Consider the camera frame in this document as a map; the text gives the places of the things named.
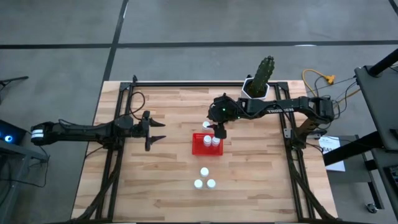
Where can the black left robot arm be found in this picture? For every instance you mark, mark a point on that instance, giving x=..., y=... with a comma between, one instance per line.
x=77, y=132

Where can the computer with blue light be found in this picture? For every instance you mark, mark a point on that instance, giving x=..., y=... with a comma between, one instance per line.
x=12, y=130

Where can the white paper sheet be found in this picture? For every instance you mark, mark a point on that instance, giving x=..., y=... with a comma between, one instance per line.
x=329, y=144

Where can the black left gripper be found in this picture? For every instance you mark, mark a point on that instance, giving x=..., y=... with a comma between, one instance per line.
x=148, y=130

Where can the tall green cactus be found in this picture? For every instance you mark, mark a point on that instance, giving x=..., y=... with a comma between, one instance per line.
x=264, y=74

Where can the red plastic basket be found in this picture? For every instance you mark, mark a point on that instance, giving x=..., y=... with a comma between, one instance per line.
x=202, y=151

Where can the white hexagonal plant pot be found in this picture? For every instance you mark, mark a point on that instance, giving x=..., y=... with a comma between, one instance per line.
x=245, y=91

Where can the black upright pole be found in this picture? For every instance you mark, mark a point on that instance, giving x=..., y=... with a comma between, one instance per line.
x=385, y=62

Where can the silver mounting bracket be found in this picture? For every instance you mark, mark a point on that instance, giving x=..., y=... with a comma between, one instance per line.
x=287, y=133

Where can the black desk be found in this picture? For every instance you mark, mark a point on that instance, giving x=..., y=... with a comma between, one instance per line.
x=379, y=102

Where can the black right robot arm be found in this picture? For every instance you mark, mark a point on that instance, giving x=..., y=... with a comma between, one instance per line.
x=280, y=107

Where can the caster wheel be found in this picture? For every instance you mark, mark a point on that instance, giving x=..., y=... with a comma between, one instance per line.
x=372, y=208

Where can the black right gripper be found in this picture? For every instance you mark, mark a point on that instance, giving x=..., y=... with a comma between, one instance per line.
x=224, y=109

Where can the white pill bottle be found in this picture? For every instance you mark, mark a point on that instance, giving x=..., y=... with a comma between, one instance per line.
x=211, y=183
x=204, y=171
x=207, y=140
x=198, y=184
x=205, y=125
x=216, y=142

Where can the grey metal stand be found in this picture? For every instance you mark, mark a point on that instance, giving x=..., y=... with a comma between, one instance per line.
x=18, y=151

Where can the black tripod leg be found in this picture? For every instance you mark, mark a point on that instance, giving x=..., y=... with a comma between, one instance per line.
x=15, y=79

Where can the black aluminium table frame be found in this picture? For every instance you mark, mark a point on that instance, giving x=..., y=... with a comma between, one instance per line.
x=202, y=84

